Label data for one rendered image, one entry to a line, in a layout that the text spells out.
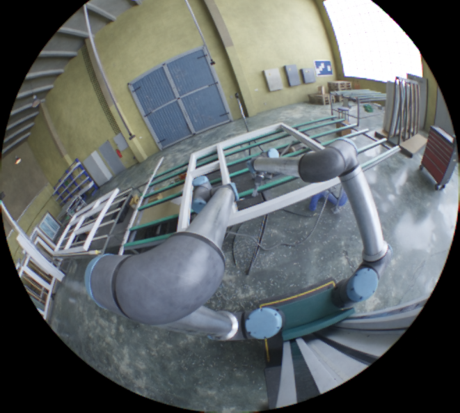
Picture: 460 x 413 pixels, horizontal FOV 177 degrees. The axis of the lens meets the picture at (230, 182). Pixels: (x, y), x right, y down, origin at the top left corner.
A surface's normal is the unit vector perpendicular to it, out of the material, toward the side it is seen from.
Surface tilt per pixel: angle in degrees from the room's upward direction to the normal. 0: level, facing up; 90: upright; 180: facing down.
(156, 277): 32
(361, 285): 5
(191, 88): 90
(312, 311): 0
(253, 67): 90
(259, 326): 5
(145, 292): 37
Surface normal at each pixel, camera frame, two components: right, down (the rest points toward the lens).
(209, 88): 0.13, 0.57
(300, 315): -0.31, -0.76
